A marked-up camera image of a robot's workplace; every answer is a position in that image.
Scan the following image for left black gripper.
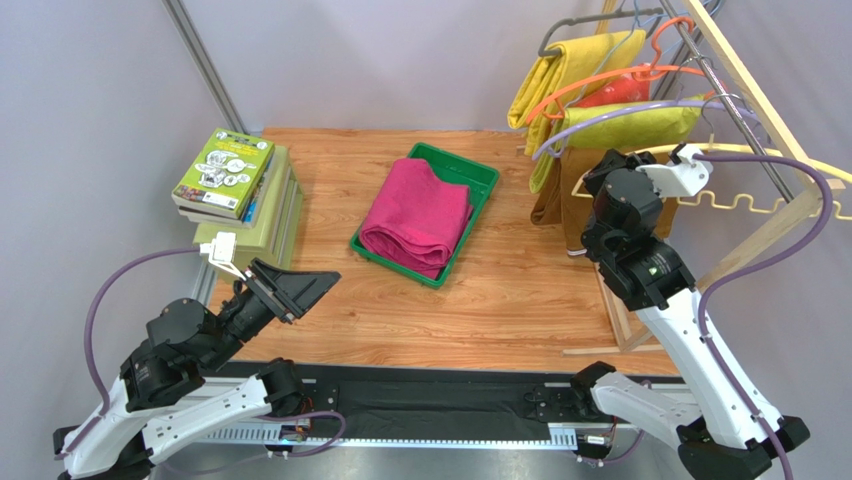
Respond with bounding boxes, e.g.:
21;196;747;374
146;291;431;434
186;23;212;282
203;256;344;369

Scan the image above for pink trousers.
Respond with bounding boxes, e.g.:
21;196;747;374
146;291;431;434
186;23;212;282
358;158;472;280

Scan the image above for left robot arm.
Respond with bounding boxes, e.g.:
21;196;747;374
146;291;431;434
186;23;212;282
53;259;342;479

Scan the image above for lime green trousers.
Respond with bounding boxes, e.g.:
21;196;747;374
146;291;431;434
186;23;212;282
529;95;704;193

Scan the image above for brown trousers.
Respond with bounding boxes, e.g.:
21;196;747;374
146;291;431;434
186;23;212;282
530;144;680;259

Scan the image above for lilac hanger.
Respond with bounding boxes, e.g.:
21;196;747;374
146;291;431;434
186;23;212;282
531;99;723;161

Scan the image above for red orange trousers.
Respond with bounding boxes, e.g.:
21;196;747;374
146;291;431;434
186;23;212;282
569;73;650;108

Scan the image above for orange hanger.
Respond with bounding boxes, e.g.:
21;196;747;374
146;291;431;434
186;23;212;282
527;16;703;122

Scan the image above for yellow trousers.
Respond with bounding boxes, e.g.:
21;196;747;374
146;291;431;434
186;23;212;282
507;29;646;156

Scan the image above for grey hanger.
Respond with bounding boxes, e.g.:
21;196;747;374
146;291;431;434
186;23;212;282
537;7;664;58

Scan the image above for black base mat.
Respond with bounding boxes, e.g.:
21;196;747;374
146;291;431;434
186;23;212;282
176;361;680;442

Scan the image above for wooden clothes rack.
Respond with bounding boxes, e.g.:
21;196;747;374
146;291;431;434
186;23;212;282
561;1;829;357

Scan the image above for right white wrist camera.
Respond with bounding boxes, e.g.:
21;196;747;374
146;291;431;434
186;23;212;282
637;144;713;198

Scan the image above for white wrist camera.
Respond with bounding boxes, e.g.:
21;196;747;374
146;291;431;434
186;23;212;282
637;144;713;198
199;231;246;281

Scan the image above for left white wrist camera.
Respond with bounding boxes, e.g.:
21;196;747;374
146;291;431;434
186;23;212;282
199;231;246;281

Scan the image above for metal hanging rail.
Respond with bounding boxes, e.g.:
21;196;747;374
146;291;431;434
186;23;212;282
659;1;794;203

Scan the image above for aluminium corner post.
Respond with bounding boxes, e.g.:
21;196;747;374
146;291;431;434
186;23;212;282
162;0;249;134

